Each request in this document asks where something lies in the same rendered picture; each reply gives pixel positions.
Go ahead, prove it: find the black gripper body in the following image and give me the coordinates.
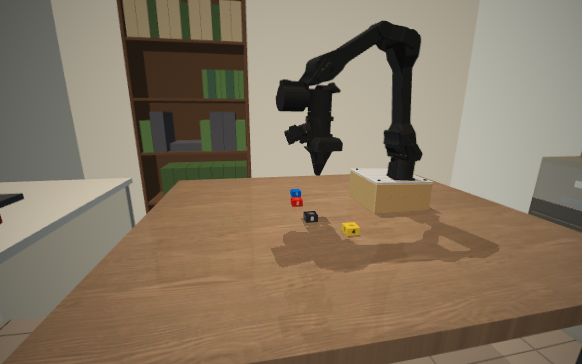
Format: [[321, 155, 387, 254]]
[[299, 112, 343, 151]]

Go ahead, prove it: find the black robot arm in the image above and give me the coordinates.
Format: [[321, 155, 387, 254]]
[[276, 21, 422, 181]]

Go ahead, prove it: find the red block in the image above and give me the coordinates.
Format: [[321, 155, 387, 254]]
[[291, 197, 303, 207]]

